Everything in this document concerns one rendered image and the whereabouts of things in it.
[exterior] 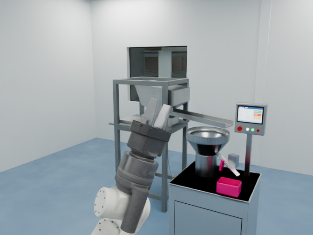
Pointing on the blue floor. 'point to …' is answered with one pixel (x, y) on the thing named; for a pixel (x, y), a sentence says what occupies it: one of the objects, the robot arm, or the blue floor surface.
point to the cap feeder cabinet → (212, 204)
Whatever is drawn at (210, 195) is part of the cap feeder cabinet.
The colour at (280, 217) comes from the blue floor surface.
